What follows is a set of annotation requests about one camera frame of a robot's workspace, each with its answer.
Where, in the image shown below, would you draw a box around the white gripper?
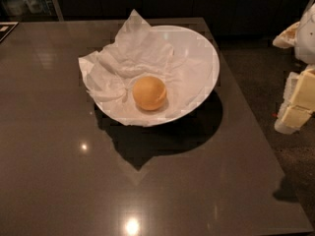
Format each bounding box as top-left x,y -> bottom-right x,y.
273,4 -> 315,135

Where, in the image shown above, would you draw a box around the orange fruit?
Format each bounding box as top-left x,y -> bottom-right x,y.
132,76 -> 167,111

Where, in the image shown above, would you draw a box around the white bowl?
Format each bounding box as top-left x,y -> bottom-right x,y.
93,25 -> 221,128

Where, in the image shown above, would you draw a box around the white crumpled paper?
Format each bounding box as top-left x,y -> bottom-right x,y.
78,9 -> 211,128

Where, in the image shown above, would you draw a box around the clear containers on shelf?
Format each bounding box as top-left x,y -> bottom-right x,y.
0,0 -> 55,17

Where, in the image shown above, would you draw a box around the black and white tag card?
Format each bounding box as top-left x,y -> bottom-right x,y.
0,22 -> 18,42

